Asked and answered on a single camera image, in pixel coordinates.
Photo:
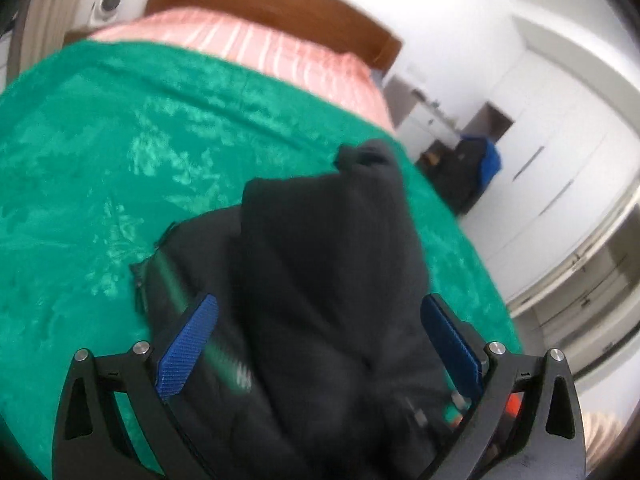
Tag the dark jacket on chair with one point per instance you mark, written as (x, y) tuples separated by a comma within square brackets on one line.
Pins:
[(464, 174)]

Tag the pink striped bed sheet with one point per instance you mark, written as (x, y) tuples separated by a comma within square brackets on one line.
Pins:
[(342, 79)]

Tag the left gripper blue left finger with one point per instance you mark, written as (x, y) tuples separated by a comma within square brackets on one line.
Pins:
[(90, 438)]

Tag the brown wooden headboard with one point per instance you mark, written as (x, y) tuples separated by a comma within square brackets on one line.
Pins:
[(331, 23)]

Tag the black puffer jacket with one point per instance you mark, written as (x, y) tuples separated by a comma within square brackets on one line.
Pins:
[(319, 282)]

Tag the white bedside desk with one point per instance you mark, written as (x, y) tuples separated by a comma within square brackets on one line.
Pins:
[(418, 122)]

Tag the beige curtain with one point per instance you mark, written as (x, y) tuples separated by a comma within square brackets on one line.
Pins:
[(39, 32)]

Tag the green patterned bedspread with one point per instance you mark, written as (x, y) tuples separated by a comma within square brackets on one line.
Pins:
[(103, 146)]

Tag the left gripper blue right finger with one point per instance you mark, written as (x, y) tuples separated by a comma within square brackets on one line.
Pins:
[(524, 421)]

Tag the white wardrobe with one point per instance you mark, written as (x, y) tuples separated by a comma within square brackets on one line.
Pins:
[(569, 155)]

